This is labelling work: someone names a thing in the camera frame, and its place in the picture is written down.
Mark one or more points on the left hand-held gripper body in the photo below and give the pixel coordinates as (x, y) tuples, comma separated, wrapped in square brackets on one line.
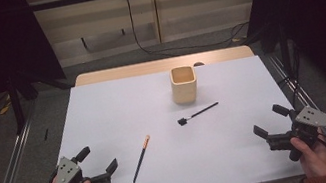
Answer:
[(65, 171)]

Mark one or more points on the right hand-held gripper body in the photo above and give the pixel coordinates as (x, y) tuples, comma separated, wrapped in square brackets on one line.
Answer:
[(314, 119)]

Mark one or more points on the black pencil with orange end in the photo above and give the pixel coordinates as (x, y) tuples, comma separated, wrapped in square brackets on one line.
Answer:
[(146, 142)]

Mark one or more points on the thin black brush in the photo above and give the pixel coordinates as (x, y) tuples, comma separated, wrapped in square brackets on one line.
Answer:
[(182, 122)]

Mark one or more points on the beige square ceramic cup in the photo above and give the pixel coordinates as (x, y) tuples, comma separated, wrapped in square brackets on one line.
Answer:
[(184, 91)]

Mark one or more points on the person's right hand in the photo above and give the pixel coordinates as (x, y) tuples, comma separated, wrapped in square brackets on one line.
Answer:
[(315, 161)]

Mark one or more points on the small black stick on floor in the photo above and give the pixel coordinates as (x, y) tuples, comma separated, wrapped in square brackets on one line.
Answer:
[(46, 134)]

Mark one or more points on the white table cover sheet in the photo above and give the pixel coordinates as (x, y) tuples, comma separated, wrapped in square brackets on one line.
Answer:
[(195, 153)]

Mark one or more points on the black metal stand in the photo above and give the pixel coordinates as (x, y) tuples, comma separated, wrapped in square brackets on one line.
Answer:
[(16, 107)]

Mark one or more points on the yellow floor tape piece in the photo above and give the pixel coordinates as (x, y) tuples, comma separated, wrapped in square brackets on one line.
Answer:
[(4, 109)]

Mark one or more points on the dark round table grommet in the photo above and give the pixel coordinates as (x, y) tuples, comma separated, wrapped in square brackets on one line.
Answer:
[(198, 64)]

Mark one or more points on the small black wall bracket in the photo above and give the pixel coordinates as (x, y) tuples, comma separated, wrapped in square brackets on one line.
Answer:
[(84, 43), (123, 31)]

